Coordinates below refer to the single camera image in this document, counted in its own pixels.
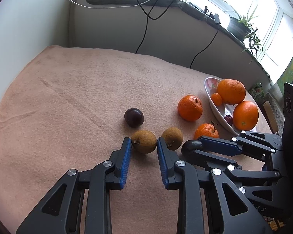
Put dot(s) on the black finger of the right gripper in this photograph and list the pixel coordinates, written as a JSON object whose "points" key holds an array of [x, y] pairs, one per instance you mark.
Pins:
{"points": [[210, 161]]}

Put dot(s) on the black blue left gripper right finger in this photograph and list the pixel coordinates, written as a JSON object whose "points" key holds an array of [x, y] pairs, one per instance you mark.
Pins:
{"points": [[231, 211]]}

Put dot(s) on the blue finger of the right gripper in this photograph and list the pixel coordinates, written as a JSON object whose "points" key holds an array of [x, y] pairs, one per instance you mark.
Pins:
{"points": [[220, 146]]}

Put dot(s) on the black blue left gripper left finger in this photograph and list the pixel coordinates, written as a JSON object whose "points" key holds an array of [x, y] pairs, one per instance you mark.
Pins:
{"points": [[81, 197]]}

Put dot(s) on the dark plum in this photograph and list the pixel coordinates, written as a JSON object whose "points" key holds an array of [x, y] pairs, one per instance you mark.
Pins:
{"points": [[134, 117], [190, 146]]}

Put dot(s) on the reddish plum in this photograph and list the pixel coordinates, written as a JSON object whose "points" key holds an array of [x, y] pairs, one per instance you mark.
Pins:
{"points": [[229, 119]]}

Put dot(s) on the small kumquat orange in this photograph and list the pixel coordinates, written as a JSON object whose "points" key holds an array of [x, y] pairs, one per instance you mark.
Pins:
{"points": [[216, 99]]}

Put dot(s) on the large orange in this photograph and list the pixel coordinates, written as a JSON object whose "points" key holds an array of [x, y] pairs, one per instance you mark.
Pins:
{"points": [[232, 91]]}

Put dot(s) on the brown kiwi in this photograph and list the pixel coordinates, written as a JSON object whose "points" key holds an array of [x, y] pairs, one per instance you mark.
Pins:
{"points": [[144, 141], [173, 138]]}

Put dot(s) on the tangerine with stem lower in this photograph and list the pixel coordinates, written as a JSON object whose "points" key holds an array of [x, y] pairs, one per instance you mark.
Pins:
{"points": [[206, 129]]}

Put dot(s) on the tangerine with stem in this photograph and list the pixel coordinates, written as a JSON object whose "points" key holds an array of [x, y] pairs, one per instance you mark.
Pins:
{"points": [[206, 129], [190, 108]]}

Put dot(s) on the tangerine with stem upper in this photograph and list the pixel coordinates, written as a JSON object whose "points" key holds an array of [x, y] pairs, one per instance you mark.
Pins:
{"points": [[190, 108]]}

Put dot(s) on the cardboard box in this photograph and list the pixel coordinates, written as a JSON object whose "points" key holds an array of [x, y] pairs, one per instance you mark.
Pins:
{"points": [[269, 116]]}

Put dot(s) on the green packet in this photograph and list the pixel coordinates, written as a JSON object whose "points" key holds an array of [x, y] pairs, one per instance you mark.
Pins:
{"points": [[256, 91]]}

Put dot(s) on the potted spider plant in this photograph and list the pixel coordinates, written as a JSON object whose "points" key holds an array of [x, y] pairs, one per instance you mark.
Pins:
{"points": [[242, 28]]}

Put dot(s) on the black adapter on sill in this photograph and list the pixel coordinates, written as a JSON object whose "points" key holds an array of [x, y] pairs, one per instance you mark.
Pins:
{"points": [[215, 17]]}

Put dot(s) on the black camera box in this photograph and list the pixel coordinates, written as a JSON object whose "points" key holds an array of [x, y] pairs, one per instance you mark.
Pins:
{"points": [[287, 136]]}

